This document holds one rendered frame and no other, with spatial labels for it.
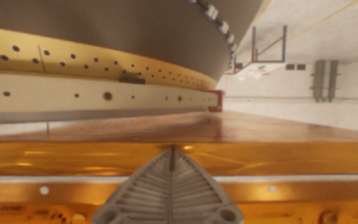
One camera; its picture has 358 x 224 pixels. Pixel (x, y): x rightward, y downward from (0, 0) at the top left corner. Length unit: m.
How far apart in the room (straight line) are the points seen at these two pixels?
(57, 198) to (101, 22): 0.27
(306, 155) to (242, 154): 0.09
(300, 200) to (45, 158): 0.35
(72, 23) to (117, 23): 0.06
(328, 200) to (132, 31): 0.41
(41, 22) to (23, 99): 0.11
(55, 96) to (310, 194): 0.39
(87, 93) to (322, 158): 0.36
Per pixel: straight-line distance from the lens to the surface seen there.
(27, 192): 0.29
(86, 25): 0.29
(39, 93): 0.26
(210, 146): 0.19
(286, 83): 7.20
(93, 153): 0.22
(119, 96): 0.26
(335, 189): 0.31
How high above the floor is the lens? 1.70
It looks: 4 degrees up
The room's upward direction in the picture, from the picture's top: 179 degrees counter-clockwise
